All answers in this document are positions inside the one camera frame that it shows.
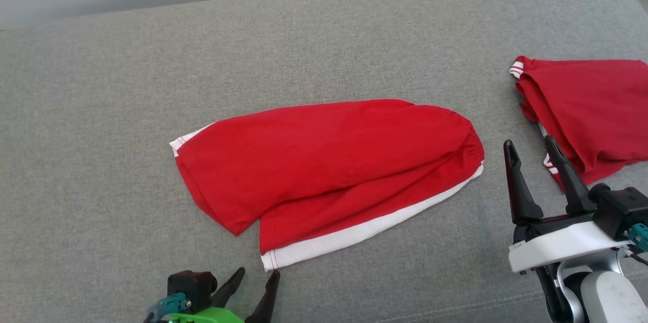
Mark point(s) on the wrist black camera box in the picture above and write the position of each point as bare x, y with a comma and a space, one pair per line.
620, 209
192, 287

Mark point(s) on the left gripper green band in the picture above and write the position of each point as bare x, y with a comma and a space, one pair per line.
207, 317

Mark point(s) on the red jersey with black lettering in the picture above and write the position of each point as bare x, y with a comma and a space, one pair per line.
592, 110

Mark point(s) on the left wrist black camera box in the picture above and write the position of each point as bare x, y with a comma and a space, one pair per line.
192, 287

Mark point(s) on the grey fabric sofa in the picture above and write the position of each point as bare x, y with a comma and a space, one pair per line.
152, 85

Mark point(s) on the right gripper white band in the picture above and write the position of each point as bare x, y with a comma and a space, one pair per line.
562, 244

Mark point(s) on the red shorts with white band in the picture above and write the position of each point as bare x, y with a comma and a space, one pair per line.
324, 171

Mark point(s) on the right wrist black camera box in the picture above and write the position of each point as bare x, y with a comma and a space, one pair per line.
620, 209

